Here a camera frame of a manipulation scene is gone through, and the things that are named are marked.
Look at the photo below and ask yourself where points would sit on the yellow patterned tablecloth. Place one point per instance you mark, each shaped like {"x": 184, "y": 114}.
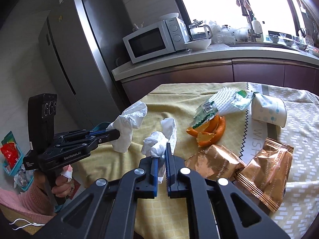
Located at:
{"x": 241, "y": 144}

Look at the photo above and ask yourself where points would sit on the white bowl on microwave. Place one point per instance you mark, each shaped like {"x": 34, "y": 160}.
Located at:
{"x": 169, "y": 16}

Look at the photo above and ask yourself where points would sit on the maroon kitchen cabinet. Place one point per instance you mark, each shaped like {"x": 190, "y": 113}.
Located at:
{"x": 291, "y": 74}

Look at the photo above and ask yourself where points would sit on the white microwave oven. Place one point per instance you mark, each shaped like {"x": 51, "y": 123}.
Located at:
{"x": 158, "y": 39}

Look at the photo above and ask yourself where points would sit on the white tissue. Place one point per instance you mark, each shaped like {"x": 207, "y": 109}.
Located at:
{"x": 155, "y": 145}
{"x": 131, "y": 118}

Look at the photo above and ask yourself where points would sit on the white foam fruit net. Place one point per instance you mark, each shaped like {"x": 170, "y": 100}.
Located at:
{"x": 229, "y": 100}

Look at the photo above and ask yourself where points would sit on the silver refrigerator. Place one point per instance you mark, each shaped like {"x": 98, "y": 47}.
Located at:
{"x": 81, "y": 43}

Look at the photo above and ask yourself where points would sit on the black camera box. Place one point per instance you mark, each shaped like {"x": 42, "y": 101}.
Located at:
{"x": 41, "y": 112}

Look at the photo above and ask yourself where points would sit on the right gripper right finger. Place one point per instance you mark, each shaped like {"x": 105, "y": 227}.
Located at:
{"x": 177, "y": 184}

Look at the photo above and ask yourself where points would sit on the person's left hand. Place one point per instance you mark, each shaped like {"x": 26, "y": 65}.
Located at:
{"x": 61, "y": 189}

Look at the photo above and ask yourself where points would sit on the green snack wrapper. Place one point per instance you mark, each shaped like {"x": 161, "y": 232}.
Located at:
{"x": 206, "y": 111}

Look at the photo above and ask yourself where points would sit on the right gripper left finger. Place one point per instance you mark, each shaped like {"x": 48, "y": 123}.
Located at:
{"x": 147, "y": 183}

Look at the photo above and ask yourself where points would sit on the pink sleeved left forearm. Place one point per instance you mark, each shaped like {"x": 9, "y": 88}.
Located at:
{"x": 32, "y": 204}

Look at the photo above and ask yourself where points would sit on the teal floor basket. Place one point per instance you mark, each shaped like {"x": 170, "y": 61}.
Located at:
{"x": 23, "y": 178}

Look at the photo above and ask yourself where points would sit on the orange peel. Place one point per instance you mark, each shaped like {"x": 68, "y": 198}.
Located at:
{"x": 208, "y": 133}

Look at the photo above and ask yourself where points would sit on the white soap bottle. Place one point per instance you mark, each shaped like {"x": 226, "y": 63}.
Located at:
{"x": 257, "y": 27}

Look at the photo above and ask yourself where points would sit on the red packet on floor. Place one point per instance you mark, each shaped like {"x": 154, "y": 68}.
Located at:
{"x": 10, "y": 153}

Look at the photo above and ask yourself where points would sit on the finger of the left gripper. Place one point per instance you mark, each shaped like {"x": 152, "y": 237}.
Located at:
{"x": 100, "y": 129}
{"x": 102, "y": 139}

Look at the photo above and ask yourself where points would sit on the patterned paper cup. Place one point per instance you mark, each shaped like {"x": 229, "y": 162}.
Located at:
{"x": 269, "y": 109}

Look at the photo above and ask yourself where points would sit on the gold snack packet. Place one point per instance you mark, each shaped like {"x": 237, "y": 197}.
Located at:
{"x": 266, "y": 175}
{"x": 215, "y": 162}

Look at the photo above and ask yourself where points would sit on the glass electric kettle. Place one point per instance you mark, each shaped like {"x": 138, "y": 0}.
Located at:
{"x": 199, "y": 30}

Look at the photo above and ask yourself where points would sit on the kitchen faucet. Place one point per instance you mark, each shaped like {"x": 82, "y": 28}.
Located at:
{"x": 246, "y": 8}

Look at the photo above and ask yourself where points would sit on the white bowl on counter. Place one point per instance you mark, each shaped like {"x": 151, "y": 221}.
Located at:
{"x": 197, "y": 45}

